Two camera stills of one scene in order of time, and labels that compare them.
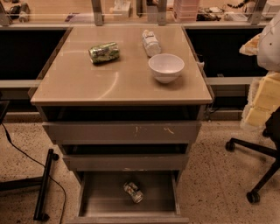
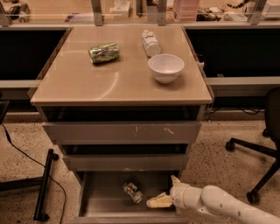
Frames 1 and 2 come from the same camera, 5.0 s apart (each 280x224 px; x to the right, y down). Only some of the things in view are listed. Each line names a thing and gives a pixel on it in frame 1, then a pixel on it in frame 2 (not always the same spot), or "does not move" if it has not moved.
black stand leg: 12,183 does not move
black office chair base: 271,130 does not move
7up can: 132,188 does not move
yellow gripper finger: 250,47 to 182,196
